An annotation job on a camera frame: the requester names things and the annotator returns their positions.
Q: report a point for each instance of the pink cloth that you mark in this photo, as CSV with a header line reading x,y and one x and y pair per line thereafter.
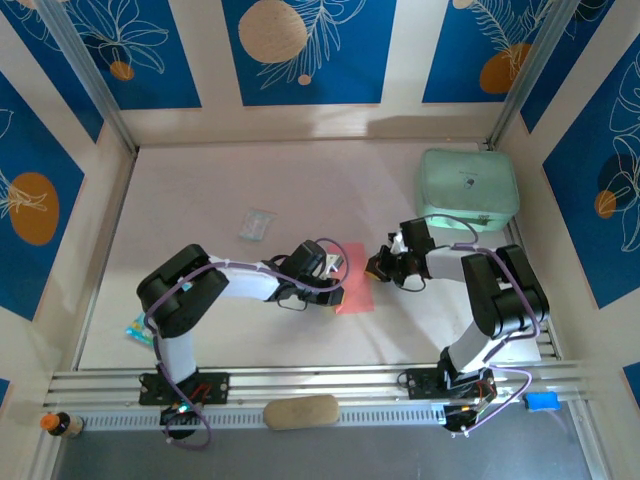
x,y
357,290

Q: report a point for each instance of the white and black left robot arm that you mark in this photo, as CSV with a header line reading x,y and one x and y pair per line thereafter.
x,y
250,282

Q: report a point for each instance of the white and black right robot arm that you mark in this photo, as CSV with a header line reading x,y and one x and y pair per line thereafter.
x,y
445,265

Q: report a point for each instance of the small clear plastic packet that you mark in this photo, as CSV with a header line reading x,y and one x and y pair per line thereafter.
x,y
256,225

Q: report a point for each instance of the mint green zip pouch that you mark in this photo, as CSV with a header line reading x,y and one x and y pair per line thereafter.
x,y
465,185

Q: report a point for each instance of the beige oval block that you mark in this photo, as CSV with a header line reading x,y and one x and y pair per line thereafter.
x,y
301,412

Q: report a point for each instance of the blue and white snack packet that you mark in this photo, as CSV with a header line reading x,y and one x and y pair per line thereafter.
x,y
137,327

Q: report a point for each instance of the blue box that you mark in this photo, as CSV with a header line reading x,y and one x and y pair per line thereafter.
x,y
540,401

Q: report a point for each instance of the small bottle with orange cap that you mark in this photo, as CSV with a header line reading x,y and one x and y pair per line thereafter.
x,y
62,424

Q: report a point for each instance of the aluminium mounting rail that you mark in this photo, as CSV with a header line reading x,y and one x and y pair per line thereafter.
x,y
310,382

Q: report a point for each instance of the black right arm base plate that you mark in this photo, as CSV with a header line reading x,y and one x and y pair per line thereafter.
x,y
422,384

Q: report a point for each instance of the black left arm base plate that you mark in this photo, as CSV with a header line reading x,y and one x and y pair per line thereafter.
x,y
215,387

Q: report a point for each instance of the aluminium frame post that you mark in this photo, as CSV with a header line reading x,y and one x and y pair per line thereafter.
x,y
95,85
525,75

